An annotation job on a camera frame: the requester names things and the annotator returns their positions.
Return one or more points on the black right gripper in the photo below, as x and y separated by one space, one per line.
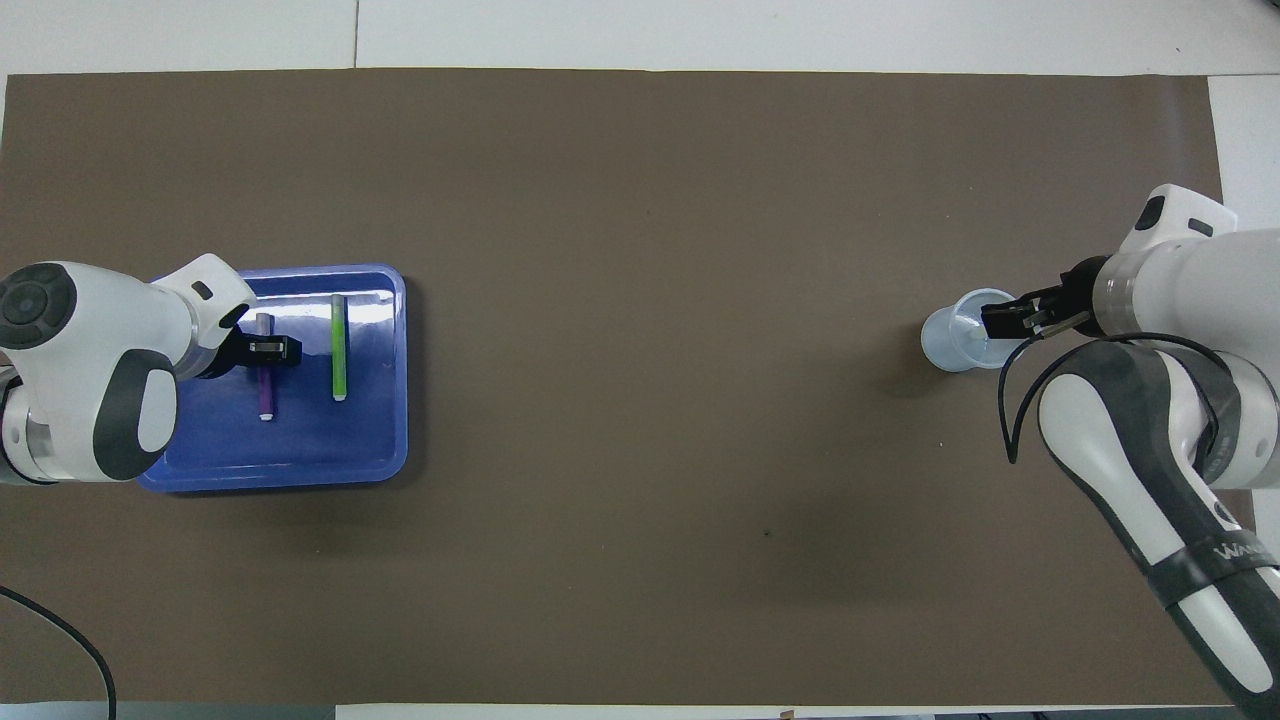
1075 300

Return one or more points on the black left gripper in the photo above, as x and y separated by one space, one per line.
232 355

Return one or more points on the purple marker pen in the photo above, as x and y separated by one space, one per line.
266 395

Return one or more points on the green marker pen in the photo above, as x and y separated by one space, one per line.
339 350

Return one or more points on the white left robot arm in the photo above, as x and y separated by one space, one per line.
100 340

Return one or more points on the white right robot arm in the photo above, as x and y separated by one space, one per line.
1180 290

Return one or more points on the translucent plastic cup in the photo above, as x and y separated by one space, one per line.
950 345

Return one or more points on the blue plastic tray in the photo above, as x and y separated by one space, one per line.
300 450

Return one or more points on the brown table mat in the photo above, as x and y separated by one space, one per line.
640 420

